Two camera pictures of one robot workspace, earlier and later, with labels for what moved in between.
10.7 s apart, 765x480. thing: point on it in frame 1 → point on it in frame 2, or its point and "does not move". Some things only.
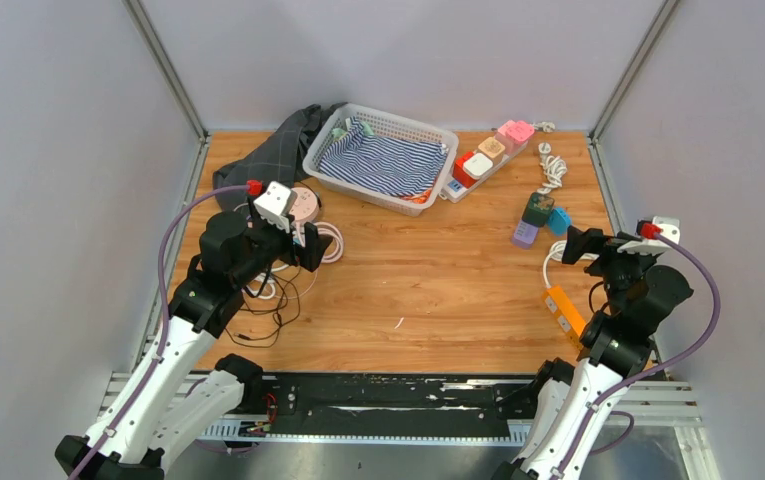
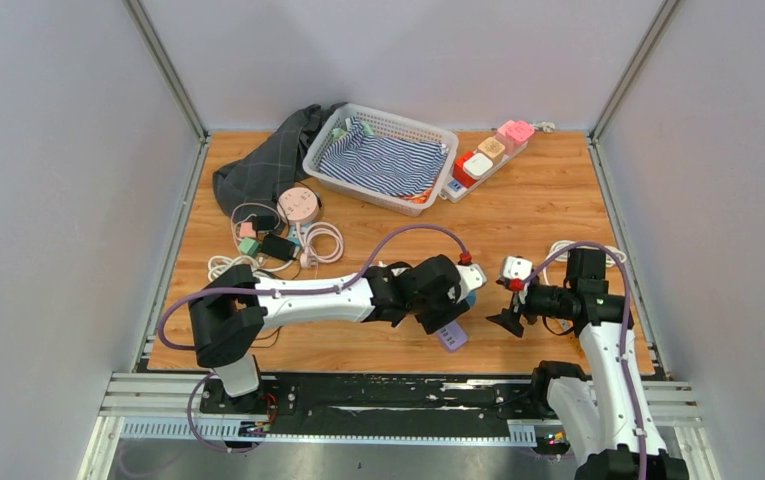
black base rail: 390,405 does not move
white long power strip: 453,191 does not move
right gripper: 580,242 → 510,319
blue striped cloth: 383,165 does not move
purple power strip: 526,232 → 452,337
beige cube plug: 493,149 does not move
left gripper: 309,256 → 432,322
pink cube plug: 511,135 does not move
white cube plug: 476,165 does not move
